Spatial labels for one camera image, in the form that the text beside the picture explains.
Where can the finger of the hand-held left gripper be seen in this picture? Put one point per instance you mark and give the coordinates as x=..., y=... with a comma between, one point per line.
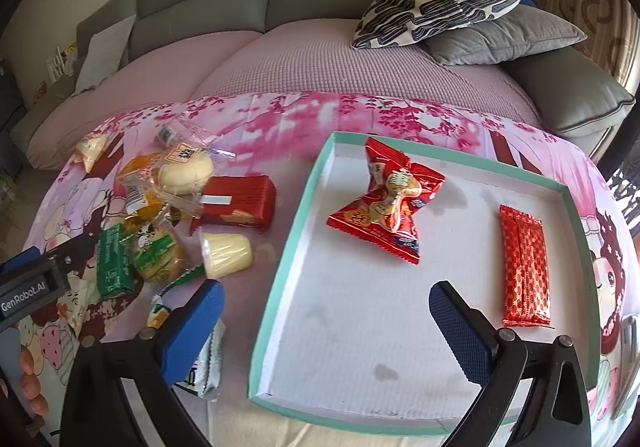
x=75, y=249
x=20, y=259

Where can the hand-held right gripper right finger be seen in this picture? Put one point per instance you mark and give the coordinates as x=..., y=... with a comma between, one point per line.
x=460, y=332

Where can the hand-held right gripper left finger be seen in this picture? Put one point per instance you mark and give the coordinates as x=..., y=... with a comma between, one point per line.
x=192, y=329

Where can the white packet with yellow picture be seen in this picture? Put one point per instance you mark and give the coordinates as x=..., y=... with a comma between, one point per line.
x=207, y=367

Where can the green foil snack packet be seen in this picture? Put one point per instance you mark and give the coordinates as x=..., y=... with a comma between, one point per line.
x=115, y=262

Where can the yellow jelly cup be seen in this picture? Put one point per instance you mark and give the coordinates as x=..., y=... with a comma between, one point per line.
x=225, y=254

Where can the round biscuit packet green print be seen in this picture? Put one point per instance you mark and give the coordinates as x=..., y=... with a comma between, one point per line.
x=160, y=252

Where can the red patterned wafer packet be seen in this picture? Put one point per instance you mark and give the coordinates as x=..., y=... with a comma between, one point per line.
x=525, y=267

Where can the teal-rimmed white tray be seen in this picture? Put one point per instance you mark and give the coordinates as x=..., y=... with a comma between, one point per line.
x=360, y=327

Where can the orange snack packet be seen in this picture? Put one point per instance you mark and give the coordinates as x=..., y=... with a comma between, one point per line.
x=140, y=167

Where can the red twisted snack packet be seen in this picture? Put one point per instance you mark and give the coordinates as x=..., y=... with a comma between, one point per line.
x=395, y=197

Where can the person's left hand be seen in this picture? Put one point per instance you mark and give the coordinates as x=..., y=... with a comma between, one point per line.
x=35, y=377

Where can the small pale snack packet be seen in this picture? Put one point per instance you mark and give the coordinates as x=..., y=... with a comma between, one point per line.
x=90, y=152

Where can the clear packet with cream bun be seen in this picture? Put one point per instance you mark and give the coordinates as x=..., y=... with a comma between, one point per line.
x=185, y=172

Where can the dark red biscuit pack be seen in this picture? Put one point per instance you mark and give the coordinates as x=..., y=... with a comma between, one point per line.
x=240, y=197

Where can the crumpled clear snack packet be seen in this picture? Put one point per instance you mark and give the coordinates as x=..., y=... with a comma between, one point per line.
x=190, y=132

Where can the light grey cushion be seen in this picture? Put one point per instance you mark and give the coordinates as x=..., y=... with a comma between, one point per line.
x=105, y=52

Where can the pink printed blanket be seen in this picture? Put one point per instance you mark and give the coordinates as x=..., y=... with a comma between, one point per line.
x=280, y=127

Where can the pink textured sofa cover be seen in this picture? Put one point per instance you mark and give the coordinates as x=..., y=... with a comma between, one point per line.
x=310, y=57

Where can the grey pillow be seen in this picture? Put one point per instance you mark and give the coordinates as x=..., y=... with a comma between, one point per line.
x=510, y=37

